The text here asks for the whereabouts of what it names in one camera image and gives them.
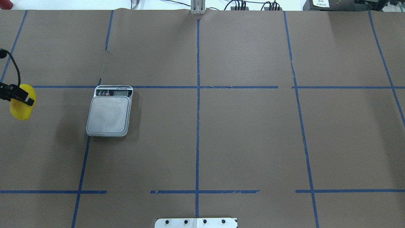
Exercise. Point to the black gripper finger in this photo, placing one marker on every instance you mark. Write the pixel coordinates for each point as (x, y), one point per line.
(26, 96)

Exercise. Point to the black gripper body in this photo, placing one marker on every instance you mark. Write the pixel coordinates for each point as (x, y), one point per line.
(12, 92)

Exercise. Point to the yellow mango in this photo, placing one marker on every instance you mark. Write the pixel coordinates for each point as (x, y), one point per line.
(20, 110)

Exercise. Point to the red cylinder bottle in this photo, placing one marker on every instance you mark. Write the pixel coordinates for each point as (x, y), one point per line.
(6, 4)

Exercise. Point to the silver digital kitchen scale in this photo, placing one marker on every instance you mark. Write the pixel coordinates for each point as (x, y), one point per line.
(109, 113)

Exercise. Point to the black computer box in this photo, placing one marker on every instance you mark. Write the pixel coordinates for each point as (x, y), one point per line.
(336, 5)

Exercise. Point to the aluminium frame post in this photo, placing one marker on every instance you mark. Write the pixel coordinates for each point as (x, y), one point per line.
(197, 7)

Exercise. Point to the white pedestal column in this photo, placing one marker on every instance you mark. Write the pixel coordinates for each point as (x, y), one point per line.
(196, 223)

